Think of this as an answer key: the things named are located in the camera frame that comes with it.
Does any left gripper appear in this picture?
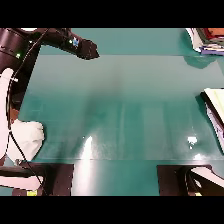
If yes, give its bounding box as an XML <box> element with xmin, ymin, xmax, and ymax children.
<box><xmin>77</xmin><ymin>38</ymin><xmax>101</xmax><ymax>61</ymax></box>

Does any white garment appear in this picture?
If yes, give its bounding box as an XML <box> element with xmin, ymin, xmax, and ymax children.
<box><xmin>185</xmin><ymin>27</ymin><xmax>204</xmax><ymax>53</ymax></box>

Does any blue garment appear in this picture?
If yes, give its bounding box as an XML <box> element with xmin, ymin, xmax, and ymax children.
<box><xmin>200</xmin><ymin>45</ymin><xmax>224</xmax><ymax>57</ymax></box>

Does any black garment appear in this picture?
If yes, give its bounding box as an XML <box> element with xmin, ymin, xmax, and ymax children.
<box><xmin>199</xmin><ymin>91</ymin><xmax>224</xmax><ymax>135</ymax></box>

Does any orange garment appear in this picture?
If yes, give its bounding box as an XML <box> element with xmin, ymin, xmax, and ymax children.
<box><xmin>206</xmin><ymin>27</ymin><xmax>224</xmax><ymax>38</ymax></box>

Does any pale lilac garment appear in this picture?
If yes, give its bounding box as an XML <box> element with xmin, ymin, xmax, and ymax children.
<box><xmin>204</xmin><ymin>103</ymin><xmax>224</xmax><ymax>155</ymax></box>

